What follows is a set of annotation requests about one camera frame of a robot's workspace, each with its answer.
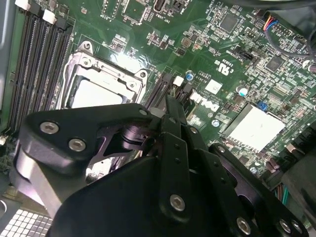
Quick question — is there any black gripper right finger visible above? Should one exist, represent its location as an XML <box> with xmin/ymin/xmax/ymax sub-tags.
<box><xmin>174</xmin><ymin>98</ymin><xmax>309</xmax><ymax>237</ymax></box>

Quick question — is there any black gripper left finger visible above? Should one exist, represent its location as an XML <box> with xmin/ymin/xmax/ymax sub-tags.
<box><xmin>11</xmin><ymin>95</ymin><xmax>195</xmax><ymax>223</ymax></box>

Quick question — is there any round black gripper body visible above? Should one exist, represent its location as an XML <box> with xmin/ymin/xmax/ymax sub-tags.
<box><xmin>49</xmin><ymin>157</ymin><xmax>237</xmax><ymax>237</ymax></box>

